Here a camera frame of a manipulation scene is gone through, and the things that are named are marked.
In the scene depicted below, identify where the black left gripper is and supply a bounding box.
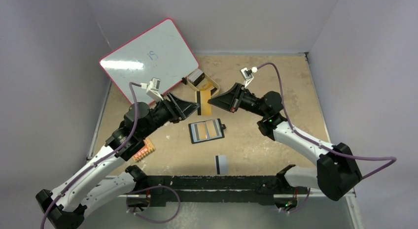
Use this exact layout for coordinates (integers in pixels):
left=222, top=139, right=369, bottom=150
left=140, top=92, right=199, bottom=139

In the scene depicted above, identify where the gold striped card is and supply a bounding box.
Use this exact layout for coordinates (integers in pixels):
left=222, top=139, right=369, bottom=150
left=195, top=91, right=211, bottom=116
left=205, top=119, right=222, bottom=139

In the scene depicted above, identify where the black card holder wallet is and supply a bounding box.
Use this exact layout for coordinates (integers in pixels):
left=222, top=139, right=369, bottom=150
left=188, top=118, right=226, bottom=144

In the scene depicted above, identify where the grey card with magnetic stripe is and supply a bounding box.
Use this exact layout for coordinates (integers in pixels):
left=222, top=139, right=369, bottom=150
left=215, top=155, right=228, bottom=175

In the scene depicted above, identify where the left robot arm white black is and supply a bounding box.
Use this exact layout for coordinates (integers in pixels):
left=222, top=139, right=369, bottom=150
left=35, top=93, right=200, bottom=229

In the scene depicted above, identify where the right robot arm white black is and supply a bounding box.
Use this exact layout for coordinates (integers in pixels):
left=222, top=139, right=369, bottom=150
left=208, top=83, right=362, bottom=201

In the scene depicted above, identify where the gold card in tray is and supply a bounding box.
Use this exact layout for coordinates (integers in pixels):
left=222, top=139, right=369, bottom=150
left=198, top=83, right=216, bottom=91

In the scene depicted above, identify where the beige oval card tray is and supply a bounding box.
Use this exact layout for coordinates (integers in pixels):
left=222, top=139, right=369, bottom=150
left=186, top=69, right=220, bottom=97

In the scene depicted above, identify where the grey card stack in tray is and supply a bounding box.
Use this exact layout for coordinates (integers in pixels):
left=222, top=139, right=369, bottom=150
left=187, top=68, right=205, bottom=86

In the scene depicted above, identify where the orange snack packet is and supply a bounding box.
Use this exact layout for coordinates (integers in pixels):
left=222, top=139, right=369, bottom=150
left=132, top=137, right=156, bottom=162

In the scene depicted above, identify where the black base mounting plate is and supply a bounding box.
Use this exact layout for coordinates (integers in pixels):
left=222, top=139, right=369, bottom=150
left=132, top=175, right=308, bottom=207

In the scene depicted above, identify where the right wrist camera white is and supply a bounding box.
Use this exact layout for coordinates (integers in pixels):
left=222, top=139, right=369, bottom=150
left=240, top=67, right=258, bottom=88

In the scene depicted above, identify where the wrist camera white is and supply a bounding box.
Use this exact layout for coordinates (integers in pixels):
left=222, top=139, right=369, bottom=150
left=240, top=67, right=258, bottom=88
left=140, top=77, right=163, bottom=102

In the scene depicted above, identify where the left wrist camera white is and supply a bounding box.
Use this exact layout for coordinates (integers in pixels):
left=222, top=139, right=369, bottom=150
left=140, top=77, right=163, bottom=102

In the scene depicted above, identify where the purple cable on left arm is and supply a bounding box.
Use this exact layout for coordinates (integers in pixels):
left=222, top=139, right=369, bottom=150
left=39, top=82, right=149, bottom=229

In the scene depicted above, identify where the white board with pink frame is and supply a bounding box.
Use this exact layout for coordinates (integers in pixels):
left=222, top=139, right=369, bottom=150
left=100, top=18, right=199, bottom=103

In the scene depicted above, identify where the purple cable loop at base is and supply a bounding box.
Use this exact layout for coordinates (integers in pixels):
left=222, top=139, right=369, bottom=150
left=125, top=184, right=181, bottom=224

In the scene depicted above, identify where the purple cable at right base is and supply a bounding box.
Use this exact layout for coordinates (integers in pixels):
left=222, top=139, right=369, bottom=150
left=278, top=185, right=313, bottom=215

